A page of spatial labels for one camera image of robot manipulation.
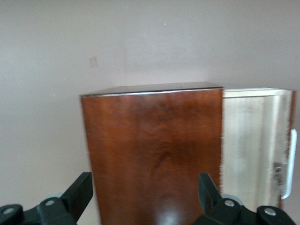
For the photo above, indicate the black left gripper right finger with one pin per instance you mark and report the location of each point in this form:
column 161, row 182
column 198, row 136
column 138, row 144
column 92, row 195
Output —
column 225, row 213

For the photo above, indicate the dark brown wooden cabinet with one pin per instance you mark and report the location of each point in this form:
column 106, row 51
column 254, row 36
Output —
column 152, row 152

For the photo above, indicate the light wood cabinet door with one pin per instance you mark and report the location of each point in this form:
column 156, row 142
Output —
column 246, row 140

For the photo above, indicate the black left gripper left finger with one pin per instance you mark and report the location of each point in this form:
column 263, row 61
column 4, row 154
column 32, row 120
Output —
column 58, row 211

